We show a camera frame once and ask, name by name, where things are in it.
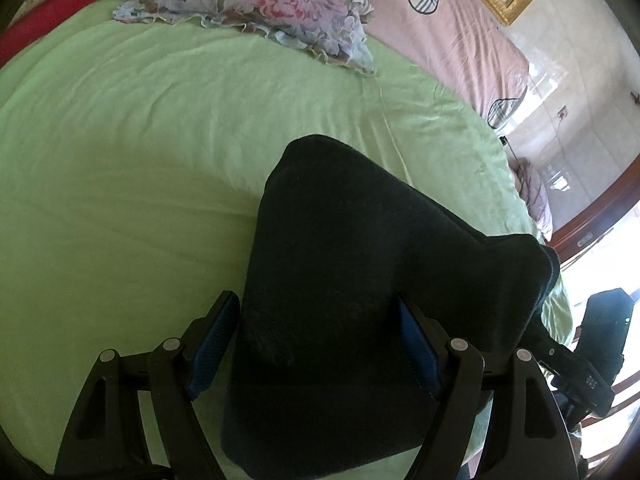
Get light green bed sheet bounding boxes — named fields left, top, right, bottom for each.
left=0, top=0, right=573, bottom=480

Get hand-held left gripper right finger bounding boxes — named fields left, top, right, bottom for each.
left=397, top=295, right=581, bottom=480

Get red rolled cloth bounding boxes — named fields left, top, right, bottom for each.
left=0, top=0, right=117, bottom=68

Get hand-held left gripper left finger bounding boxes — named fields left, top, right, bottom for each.
left=54, top=290, right=241, bottom=480

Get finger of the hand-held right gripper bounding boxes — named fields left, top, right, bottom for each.
left=530, top=320, right=615, bottom=423

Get brown wooden door frame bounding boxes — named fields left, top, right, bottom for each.
left=550, top=155, right=640, bottom=261

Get pink printed bed sheet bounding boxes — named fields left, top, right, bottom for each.
left=360, top=0, right=531, bottom=131

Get black pants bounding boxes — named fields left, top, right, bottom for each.
left=220, top=134, right=561, bottom=480

